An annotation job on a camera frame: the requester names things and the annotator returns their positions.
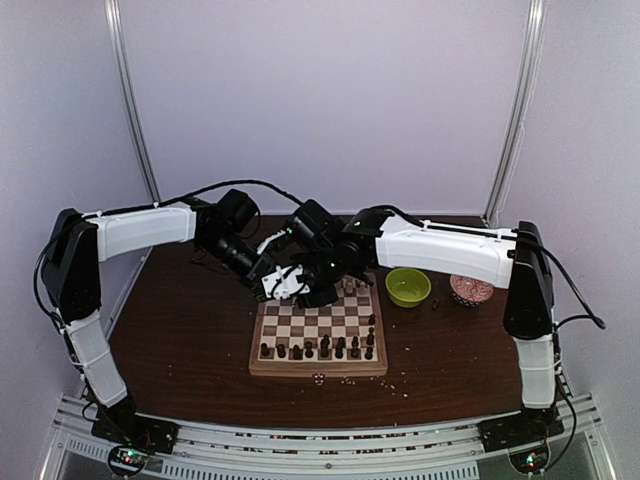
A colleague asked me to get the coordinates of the dark king chess piece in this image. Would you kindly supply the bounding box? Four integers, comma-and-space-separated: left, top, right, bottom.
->
334, 337, 346, 359

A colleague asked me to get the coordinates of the dark knight chess piece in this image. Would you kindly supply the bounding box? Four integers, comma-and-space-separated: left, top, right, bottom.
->
349, 335, 361, 360

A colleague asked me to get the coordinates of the dark queen chess piece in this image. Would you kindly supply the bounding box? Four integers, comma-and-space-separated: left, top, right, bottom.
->
319, 335, 331, 360

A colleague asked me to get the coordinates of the dark rook chess piece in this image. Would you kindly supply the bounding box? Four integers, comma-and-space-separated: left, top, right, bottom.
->
276, 344, 287, 359

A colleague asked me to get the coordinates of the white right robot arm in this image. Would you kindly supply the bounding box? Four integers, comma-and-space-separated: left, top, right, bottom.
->
285, 200, 556, 442

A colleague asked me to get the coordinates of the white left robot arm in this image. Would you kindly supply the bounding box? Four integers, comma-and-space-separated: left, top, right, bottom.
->
36, 189, 289, 444

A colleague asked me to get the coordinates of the row of white chess pieces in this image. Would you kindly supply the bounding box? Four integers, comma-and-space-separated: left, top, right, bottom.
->
339, 278, 370, 297

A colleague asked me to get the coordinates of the wooden chess board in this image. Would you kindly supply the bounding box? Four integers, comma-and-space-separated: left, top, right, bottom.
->
249, 276, 388, 378

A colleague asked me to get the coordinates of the lime green bowl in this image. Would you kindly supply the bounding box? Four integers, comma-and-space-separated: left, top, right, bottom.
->
385, 268, 432, 308

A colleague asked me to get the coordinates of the red patterned bowl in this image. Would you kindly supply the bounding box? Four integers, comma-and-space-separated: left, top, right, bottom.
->
449, 275, 494, 307

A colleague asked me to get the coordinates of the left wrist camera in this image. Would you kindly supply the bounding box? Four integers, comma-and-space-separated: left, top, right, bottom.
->
255, 230, 291, 268

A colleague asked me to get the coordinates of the aluminium front frame rail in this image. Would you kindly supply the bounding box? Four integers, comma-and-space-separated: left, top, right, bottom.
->
42, 392, 609, 480

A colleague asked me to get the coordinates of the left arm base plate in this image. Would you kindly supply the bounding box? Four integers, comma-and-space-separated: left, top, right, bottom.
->
91, 416, 179, 454

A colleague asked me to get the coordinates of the left aluminium corner post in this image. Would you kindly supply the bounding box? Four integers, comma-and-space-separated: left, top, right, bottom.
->
104, 0, 160, 202

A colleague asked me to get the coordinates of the aluminium corner post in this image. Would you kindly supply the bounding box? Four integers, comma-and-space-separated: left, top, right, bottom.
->
104, 0, 160, 202
483, 0, 548, 227

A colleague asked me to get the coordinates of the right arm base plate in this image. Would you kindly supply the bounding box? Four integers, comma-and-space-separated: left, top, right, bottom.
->
477, 412, 565, 453

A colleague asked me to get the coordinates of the right aluminium corner post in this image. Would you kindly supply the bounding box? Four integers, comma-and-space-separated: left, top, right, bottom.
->
483, 0, 548, 227

